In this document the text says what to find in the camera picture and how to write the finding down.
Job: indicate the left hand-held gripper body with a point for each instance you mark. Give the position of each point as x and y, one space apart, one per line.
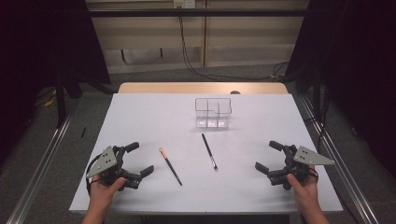
107 161

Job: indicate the small black stick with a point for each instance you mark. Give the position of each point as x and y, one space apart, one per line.
83 132

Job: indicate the clear plastic organizer box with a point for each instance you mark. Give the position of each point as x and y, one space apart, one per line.
213 113

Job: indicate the white table cover sheet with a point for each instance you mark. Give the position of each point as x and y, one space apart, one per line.
243 193

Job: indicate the person's left hand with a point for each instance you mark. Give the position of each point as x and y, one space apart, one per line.
104 194

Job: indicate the black stand post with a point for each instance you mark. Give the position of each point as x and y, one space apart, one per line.
60 102

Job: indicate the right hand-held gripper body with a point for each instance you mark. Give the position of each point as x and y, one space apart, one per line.
306 157

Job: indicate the black pen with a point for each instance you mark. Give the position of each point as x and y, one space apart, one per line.
209 151

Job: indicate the black horizontal metal bar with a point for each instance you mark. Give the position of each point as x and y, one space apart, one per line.
186 12

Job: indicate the dark round table grommet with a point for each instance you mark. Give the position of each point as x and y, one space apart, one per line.
235 92

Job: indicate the white wall socket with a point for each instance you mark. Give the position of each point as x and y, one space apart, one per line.
183 3

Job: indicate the orange-tipped pen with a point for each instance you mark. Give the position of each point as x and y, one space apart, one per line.
170 167

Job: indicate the person's right hand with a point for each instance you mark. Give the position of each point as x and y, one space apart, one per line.
306 196

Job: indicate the metal floor rail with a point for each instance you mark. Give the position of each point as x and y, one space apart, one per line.
40 168
345 174

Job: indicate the dark curtain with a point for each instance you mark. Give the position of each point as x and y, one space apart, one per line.
358 62
37 46

